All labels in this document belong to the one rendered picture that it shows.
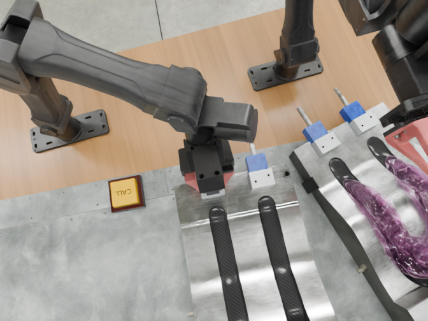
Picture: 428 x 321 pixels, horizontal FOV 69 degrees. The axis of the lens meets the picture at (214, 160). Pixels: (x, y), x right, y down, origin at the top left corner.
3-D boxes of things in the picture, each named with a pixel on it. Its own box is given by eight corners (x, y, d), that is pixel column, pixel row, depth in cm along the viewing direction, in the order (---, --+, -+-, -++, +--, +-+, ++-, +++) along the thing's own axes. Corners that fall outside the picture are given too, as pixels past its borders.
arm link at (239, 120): (261, 107, 54) (251, 69, 43) (251, 153, 52) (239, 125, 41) (200, 102, 58) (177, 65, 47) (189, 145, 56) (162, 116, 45)
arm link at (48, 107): (75, 110, 75) (41, 34, 44) (65, 136, 73) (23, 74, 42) (48, 102, 73) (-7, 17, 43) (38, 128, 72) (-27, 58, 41)
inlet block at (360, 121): (323, 97, 80) (330, 87, 74) (339, 89, 80) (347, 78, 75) (352, 139, 77) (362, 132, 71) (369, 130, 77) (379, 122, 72)
